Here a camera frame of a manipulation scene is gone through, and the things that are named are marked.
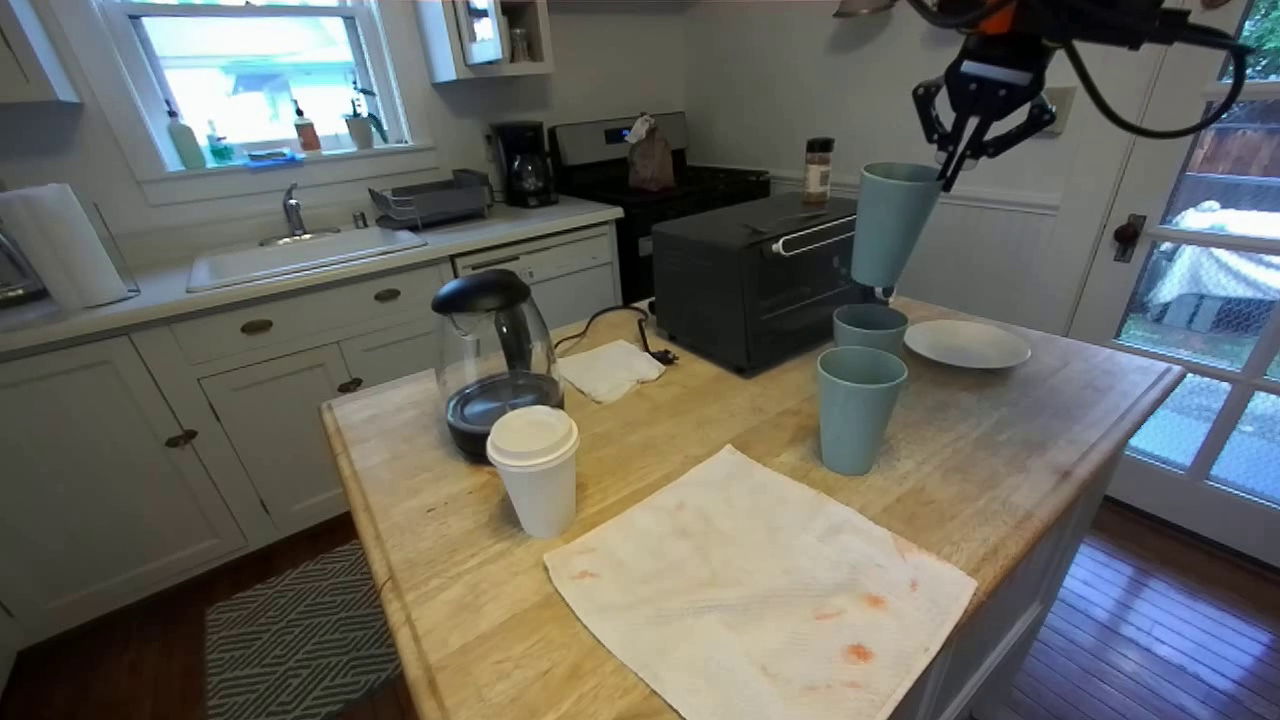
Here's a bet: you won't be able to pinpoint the white kitchen island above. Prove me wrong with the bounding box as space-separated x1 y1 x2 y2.
316 294 1189 720

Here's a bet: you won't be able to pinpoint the glass electric kettle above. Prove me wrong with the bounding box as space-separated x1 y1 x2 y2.
430 262 569 467

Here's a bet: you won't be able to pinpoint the white kitchen sink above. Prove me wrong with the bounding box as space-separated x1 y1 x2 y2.
180 225 434 294

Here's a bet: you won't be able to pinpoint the dark door knob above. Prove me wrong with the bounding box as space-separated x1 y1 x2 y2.
1109 213 1151 268

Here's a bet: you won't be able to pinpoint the small white napkin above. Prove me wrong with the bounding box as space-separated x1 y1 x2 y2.
547 335 669 407

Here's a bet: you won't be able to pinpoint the black coffee maker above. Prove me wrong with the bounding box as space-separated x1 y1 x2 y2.
489 120 559 213

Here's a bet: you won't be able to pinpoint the stained white cloth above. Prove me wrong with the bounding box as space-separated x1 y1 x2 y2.
541 439 986 720

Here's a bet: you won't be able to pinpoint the blue sponge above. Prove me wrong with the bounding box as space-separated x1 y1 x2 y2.
239 145 307 175

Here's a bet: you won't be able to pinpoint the white paper towel roll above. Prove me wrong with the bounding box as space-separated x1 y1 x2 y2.
0 178 133 314

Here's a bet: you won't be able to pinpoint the brown paper bag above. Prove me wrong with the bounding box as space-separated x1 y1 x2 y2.
625 113 684 197

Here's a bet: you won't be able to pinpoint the white soap bottle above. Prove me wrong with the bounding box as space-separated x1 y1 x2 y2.
163 103 212 175

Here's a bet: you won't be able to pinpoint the black toaster oven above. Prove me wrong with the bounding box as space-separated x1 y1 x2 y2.
650 191 884 378

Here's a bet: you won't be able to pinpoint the black steel stove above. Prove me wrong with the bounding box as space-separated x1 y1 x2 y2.
547 106 778 306

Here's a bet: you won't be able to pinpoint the windowsill brush holder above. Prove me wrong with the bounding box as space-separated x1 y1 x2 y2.
342 83 397 151

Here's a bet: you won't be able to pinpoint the white wall cabinet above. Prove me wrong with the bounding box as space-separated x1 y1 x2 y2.
411 0 557 86

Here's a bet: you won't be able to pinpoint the chrome sink faucet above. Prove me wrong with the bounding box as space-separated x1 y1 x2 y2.
275 178 316 242

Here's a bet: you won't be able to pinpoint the white glass panel door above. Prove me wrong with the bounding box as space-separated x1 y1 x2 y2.
1065 0 1280 571

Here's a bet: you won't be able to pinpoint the black kettle power cord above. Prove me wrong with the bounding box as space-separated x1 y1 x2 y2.
547 294 681 370

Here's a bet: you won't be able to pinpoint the white counter cabinets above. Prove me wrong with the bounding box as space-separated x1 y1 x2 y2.
0 197 630 661

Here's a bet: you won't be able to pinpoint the white round plate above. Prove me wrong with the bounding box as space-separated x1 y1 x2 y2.
900 314 1042 376

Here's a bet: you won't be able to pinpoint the kitchen window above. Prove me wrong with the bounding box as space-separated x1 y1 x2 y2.
94 0 418 185

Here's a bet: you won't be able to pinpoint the grey patterned rug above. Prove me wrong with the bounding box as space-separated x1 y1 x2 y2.
199 535 409 720

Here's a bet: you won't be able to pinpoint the white lidded paper cup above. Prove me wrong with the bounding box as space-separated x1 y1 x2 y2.
482 401 583 542

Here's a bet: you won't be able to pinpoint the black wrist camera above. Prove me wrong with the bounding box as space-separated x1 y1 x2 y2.
1015 0 1202 53

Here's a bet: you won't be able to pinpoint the spice jar with black lid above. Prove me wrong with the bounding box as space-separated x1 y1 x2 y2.
799 133 839 204

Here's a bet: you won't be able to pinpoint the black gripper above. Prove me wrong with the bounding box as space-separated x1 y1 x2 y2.
907 30 1065 191

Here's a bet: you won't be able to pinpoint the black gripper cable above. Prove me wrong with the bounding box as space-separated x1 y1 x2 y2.
1055 6 1257 145

